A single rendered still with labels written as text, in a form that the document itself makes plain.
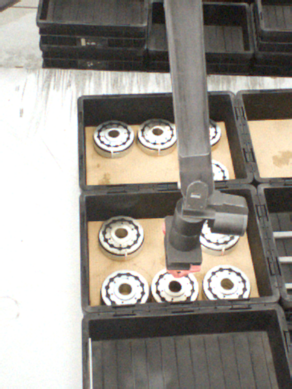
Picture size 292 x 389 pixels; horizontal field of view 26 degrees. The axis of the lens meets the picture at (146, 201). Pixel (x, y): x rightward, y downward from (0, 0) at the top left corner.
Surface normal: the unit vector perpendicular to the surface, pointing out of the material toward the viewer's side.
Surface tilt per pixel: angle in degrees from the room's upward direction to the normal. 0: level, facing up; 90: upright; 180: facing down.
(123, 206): 90
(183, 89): 67
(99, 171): 0
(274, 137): 0
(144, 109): 90
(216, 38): 0
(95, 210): 90
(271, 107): 90
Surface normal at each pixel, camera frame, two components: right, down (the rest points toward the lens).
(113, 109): 0.07, 0.81
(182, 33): -0.06, 0.51
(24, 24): 0.04, -0.58
